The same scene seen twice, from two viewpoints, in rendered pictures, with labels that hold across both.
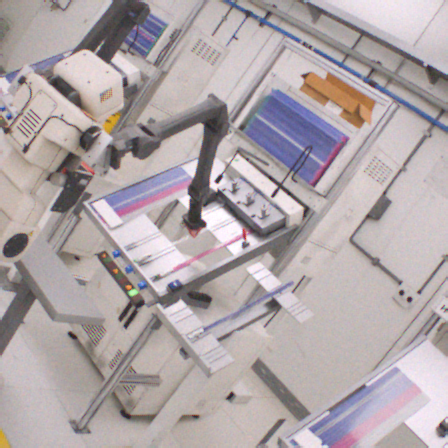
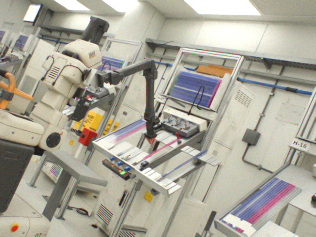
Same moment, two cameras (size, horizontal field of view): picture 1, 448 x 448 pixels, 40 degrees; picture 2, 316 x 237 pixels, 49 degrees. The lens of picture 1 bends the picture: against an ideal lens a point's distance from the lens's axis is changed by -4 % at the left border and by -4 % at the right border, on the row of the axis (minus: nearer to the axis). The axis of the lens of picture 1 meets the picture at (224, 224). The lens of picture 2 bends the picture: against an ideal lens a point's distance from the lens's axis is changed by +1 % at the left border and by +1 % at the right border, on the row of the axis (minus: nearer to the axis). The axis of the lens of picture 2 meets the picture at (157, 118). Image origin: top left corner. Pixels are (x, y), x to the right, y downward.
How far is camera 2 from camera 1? 67 cm
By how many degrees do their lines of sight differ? 17
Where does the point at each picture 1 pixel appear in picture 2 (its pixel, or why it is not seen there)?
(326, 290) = (236, 190)
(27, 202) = (57, 113)
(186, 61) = (137, 79)
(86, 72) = (80, 45)
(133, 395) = not seen: outside the picture
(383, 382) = (269, 185)
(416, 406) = (294, 193)
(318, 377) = not seen: outside the picture
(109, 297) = (112, 195)
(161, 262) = (136, 157)
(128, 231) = (117, 148)
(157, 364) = (143, 221)
